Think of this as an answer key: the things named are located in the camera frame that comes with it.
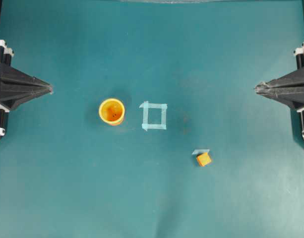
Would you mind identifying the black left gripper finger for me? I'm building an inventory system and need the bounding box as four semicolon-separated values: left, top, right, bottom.
0;64;53;90
0;87;53;110

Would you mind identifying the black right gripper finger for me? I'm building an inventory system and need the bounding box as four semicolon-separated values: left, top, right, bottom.
255;86;304;110
254;67;304;92

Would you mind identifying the small orange block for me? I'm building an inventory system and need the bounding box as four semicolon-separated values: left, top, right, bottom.
196;152;212;167

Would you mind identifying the yellow orange plastic cup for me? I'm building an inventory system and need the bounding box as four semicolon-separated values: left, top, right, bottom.
98;98;125;126

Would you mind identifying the light blue tape strip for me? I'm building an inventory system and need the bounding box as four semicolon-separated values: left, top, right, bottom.
192;149;210;155

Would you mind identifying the light blue tape square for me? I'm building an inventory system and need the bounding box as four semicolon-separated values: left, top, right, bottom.
139;101;168;131

